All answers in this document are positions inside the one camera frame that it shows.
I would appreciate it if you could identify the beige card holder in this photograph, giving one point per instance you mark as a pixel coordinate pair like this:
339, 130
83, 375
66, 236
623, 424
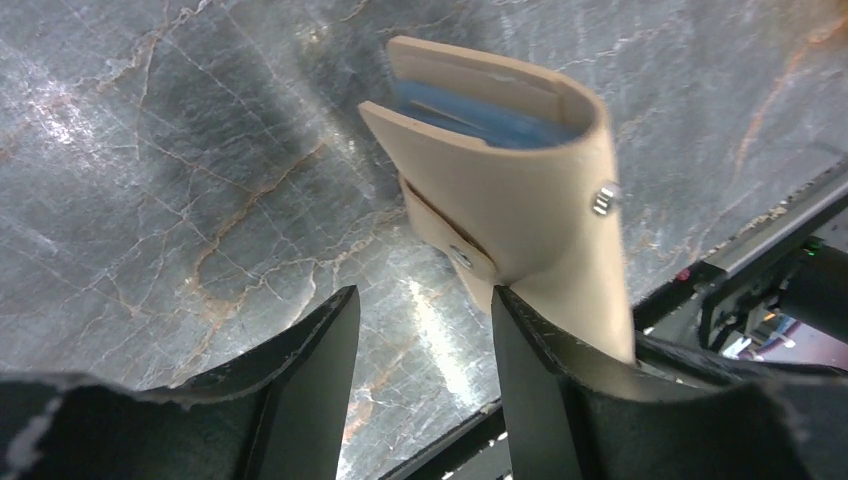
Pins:
509, 169

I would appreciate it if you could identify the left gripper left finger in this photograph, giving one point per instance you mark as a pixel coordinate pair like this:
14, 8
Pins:
278, 411

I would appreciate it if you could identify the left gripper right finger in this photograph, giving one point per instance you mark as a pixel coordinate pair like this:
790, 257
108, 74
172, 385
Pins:
573, 412

